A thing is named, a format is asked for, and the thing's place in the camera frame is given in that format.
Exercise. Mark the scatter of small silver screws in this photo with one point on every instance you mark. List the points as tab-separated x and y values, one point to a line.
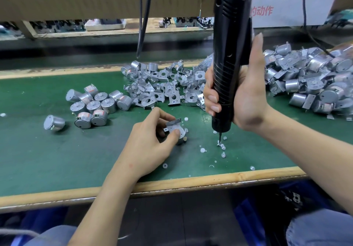
220	146

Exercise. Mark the pile of assembled motors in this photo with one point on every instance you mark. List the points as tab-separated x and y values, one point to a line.
311	77

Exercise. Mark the green bench mat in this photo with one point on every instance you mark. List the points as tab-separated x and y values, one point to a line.
22	154

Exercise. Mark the black electric screwdriver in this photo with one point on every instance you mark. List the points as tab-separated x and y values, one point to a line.
231	39

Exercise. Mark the dark blue crate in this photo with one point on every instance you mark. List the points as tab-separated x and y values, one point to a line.
259	215

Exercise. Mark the person's left forearm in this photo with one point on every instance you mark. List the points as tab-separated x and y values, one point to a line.
102	212

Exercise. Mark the silver round motor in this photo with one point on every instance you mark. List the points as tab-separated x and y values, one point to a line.
181	134

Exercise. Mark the pile of metal brackets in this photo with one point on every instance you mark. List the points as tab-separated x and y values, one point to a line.
165	83

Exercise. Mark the grey blue trousers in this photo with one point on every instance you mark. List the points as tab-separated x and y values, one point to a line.
320	229

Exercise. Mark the silver metal bracket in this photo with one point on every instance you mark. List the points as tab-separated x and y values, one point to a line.
174	126

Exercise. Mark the person's left hand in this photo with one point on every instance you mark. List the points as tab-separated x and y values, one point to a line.
140	149

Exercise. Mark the person's right hand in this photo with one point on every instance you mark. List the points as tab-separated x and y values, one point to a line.
248	99

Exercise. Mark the person's right forearm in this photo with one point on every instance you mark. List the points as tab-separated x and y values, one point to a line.
311	154

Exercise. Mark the pile of silver motors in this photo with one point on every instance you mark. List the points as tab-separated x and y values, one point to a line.
91	108

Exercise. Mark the blue plastic bin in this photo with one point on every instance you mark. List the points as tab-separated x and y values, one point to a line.
33	221

